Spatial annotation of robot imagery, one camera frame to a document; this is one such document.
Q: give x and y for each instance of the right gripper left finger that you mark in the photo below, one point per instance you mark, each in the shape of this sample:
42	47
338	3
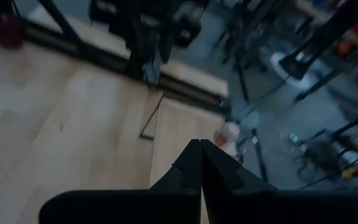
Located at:
166	205

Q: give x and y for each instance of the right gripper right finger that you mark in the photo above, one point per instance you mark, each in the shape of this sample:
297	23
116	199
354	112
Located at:
259	208

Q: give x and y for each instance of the small clear spice jar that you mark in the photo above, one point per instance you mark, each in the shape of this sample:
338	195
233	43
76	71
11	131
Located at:
227	135

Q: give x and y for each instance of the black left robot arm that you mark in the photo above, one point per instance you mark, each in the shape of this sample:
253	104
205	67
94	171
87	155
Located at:
141	31

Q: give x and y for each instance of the red apple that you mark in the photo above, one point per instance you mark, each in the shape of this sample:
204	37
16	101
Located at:
8	31

